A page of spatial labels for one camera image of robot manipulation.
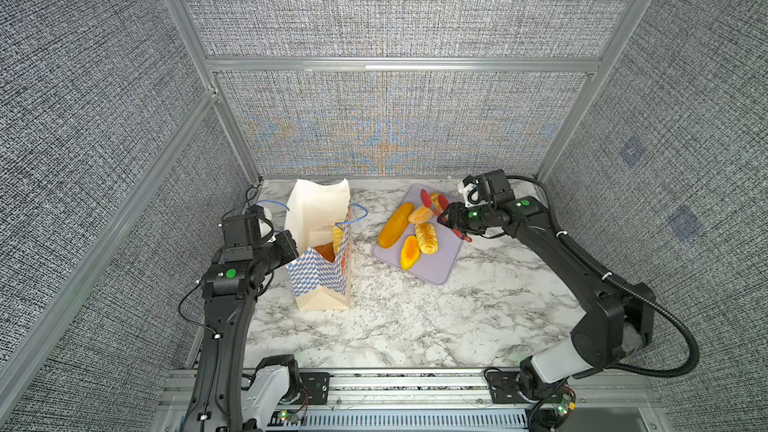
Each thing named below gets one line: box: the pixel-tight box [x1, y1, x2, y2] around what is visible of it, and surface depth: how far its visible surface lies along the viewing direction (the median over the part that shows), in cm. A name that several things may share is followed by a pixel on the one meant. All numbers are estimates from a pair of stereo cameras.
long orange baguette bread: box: [378, 202, 415, 249], surface depth 100 cm
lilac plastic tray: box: [372, 183, 463, 285], surface depth 99 cm
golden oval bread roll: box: [408, 206, 434, 225], surface depth 102 cm
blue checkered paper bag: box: [285, 179, 352, 311], surface depth 84 cm
